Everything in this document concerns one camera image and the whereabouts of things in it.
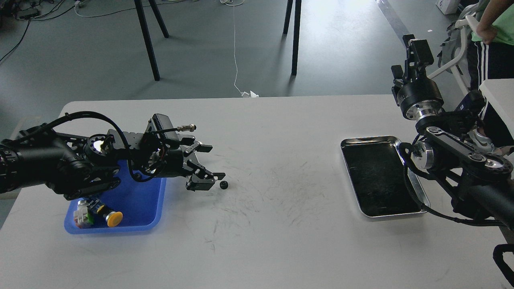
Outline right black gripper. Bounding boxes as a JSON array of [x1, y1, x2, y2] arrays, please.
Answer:
[[391, 34, 444, 120]]

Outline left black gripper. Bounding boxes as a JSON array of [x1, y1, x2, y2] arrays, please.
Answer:
[[149, 136, 226, 191]]

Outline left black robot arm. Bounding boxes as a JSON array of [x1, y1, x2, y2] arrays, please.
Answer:
[[0, 111, 225, 200]]

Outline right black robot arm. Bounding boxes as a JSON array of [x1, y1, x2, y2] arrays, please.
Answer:
[[391, 34, 514, 231]]

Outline white chair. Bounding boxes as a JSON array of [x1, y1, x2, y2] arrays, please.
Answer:
[[428, 2, 487, 96]]

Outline white box on floor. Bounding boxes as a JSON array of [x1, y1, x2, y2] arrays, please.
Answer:
[[435, 0, 461, 15]]

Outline blue plastic tray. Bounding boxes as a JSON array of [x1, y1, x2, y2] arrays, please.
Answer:
[[63, 160, 166, 234]]

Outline person in green shirt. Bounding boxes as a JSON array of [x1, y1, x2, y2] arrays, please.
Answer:
[[467, 0, 514, 147]]

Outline white side table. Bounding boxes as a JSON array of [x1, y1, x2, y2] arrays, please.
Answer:
[[479, 79, 514, 136]]

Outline metal tray with black mat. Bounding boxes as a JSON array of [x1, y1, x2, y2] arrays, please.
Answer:
[[340, 136, 430, 219]]

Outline white green terminal block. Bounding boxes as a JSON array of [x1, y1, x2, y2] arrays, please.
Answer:
[[73, 199, 95, 229]]

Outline black stand leg right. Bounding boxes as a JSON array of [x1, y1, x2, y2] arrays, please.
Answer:
[[283, 0, 302, 76]]

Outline black stand leg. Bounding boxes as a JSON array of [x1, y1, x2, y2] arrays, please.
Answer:
[[134, 0, 169, 81], [283, 0, 302, 76]]

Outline black stand leg left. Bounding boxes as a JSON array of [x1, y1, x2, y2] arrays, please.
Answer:
[[134, 0, 169, 81]]

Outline yellow push button switch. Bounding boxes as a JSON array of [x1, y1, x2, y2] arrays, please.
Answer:
[[96, 205, 123, 228]]

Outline white cable on floor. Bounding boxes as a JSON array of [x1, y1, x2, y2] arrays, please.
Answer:
[[220, 0, 259, 98]]

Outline black floor cables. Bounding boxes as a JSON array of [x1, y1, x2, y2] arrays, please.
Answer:
[[0, 0, 81, 63]]

